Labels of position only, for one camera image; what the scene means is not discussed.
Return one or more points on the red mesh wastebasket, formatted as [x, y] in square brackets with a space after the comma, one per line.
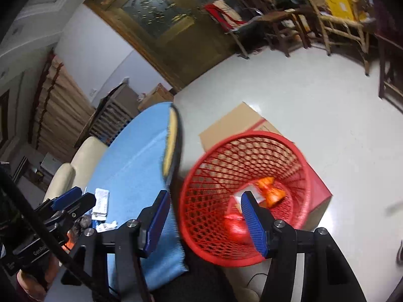
[217, 258]

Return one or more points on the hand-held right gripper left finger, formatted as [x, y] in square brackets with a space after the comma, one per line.
[156, 223]

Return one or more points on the brown pleated curtain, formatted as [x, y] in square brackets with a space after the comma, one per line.
[56, 100]

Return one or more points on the blue tablecloth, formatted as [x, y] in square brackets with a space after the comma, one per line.
[135, 163]

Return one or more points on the grey crumpled foil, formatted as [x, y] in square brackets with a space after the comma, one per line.
[83, 221]

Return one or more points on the white tissue packet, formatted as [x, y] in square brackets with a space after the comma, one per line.
[101, 199]

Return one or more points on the white cabinet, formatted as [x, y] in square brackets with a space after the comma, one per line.
[50, 162]

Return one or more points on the red crumpled wrapper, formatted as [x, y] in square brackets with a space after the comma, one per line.
[234, 225]

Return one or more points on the white wall outlet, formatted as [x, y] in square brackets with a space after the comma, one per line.
[93, 92]

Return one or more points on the person's dark clothing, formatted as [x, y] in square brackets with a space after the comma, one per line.
[204, 284]

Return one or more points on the beige leather sofa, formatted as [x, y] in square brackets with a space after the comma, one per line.
[85, 154]

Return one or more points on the small brown cardboard box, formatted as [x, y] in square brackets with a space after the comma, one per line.
[156, 96]

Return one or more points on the wooden door with glass panels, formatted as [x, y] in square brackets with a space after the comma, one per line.
[176, 47]

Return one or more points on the dark wooden chair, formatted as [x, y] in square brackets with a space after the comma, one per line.
[280, 17]

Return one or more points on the red striped cloth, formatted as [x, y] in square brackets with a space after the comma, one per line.
[226, 14]

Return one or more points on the dark wooden side table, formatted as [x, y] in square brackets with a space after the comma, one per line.
[390, 53]

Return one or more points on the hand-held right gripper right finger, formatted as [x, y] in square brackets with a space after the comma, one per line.
[254, 226]

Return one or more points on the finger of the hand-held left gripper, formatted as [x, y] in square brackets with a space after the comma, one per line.
[64, 197]
[82, 203]

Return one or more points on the light bamboo chair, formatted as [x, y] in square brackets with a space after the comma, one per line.
[341, 26]

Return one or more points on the orange crumpled wrapper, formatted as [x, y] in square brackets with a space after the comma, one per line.
[271, 192]

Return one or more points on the white crumpled wrapper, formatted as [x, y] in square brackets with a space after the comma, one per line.
[105, 226]

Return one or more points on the round wooden table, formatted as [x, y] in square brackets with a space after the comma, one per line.
[173, 141]

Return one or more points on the cardboard box with red side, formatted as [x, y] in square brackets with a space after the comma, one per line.
[233, 122]

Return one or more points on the grey baby crib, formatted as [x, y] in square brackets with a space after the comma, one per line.
[116, 110]

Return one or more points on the small white box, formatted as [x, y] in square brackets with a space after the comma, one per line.
[248, 193]

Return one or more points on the yellow package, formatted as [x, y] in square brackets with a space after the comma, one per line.
[340, 6]

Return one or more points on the grey folding chair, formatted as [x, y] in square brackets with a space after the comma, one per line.
[244, 30]

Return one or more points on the person's left hand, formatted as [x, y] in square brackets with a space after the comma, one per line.
[31, 284]

